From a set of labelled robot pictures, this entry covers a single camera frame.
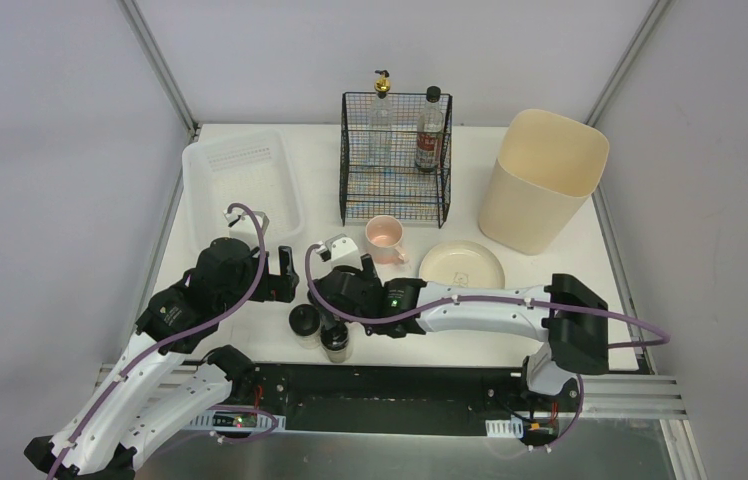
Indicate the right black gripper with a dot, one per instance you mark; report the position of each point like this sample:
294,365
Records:
329,291

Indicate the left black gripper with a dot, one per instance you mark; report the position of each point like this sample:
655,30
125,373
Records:
283,277

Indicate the spice jar black lid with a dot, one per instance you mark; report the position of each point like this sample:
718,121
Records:
335,342
305,323

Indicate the glass bottle gold pourer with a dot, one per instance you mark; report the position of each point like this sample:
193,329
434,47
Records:
380,121

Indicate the dark sauce bottle black cap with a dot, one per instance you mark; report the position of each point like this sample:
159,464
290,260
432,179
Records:
430,126

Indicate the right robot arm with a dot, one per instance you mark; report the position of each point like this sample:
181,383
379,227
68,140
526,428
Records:
567,318

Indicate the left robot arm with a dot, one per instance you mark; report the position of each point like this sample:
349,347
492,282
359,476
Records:
118,430

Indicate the pink mug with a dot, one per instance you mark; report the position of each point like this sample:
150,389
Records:
384,240

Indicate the cream plate with bear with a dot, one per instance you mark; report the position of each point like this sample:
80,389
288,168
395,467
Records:
462,263

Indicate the white perforated plastic basket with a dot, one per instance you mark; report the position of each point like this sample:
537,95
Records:
251,168

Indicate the beige waste bin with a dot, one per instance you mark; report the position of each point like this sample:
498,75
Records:
547,166

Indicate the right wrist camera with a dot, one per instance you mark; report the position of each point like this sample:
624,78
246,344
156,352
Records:
340,251

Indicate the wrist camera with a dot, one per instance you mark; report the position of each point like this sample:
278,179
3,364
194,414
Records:
249,229
340,251

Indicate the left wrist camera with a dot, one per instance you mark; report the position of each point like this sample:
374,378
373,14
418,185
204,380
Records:
249,229

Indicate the black wire rack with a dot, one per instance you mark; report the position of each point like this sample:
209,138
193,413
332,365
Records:
396,188

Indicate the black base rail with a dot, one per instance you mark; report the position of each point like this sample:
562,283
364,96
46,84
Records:
430,401

